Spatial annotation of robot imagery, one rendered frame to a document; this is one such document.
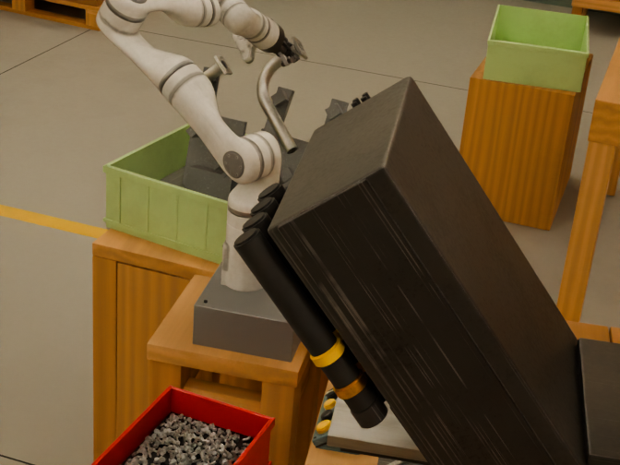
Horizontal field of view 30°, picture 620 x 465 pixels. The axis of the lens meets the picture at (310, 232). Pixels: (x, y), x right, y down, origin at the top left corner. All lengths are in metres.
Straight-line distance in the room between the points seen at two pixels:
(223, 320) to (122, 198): 0.69
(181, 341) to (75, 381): 1.44
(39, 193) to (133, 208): 2.19
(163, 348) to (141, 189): 0.61
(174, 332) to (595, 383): 1.04
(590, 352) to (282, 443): 0.88
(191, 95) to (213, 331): 0.48
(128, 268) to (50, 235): 1.84
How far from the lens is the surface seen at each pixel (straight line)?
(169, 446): 2.05
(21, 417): 3.67
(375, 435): 1.70
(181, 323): 2.47
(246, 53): 2.81
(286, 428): 2.42
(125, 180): 2.91
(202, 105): 2.31
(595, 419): 1.62
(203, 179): 3.01
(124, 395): 3.11
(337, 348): 1.46
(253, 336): 2.35
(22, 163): 5.39
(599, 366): 1.74
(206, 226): 2.81
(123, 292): 2.95
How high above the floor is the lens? 2.12
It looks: 26 degrees down
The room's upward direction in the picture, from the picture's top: 5 degrees clockwise
